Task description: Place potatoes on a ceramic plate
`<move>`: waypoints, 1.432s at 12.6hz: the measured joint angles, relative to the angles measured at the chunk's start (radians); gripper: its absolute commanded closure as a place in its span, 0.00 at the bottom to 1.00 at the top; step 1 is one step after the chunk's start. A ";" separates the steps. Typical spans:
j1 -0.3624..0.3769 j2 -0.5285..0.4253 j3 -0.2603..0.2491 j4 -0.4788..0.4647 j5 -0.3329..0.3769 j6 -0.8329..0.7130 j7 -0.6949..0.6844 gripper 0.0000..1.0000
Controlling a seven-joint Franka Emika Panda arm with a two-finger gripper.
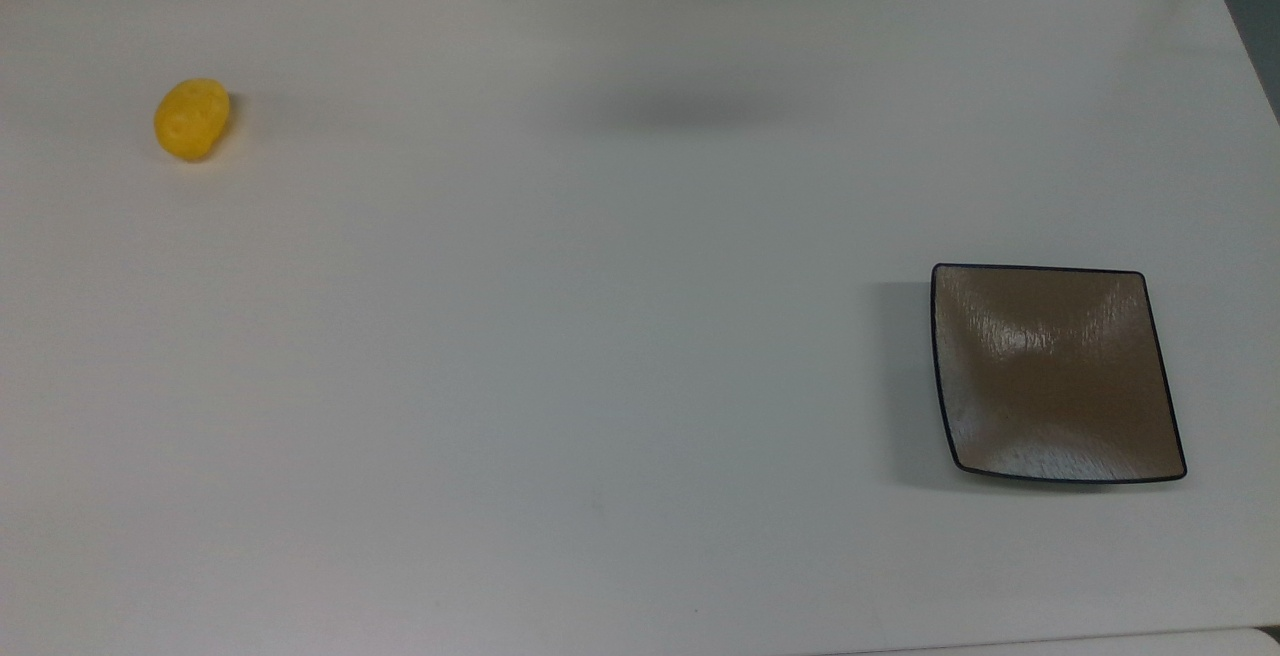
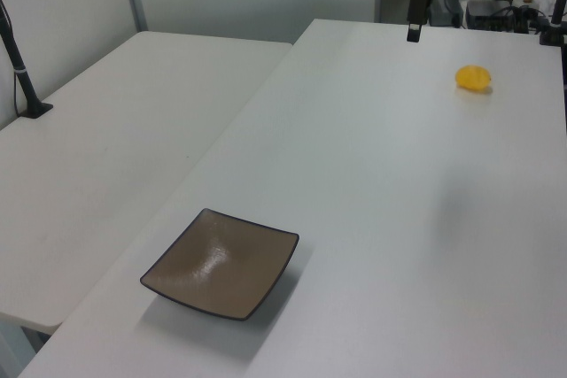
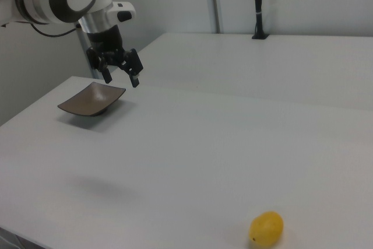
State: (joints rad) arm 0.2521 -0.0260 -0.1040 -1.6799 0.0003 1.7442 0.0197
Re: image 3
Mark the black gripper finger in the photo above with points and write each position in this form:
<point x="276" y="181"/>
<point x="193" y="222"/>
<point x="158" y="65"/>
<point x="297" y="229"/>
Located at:
<point x="104" y="69"/>
<point x="134" y="62"/>

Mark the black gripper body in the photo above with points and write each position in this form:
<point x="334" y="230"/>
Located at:
<point x="106" y="40"/>

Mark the yellow lemon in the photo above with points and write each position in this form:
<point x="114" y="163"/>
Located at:
<point x="265" y="228"/>

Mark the brown square ceramic plate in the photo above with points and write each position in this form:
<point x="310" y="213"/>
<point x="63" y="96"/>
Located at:
<point x="90" y="100"/>

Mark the black camera pole with base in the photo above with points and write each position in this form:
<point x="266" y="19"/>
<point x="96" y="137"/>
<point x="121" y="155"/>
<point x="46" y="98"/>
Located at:
<point x="258" y="1"/>

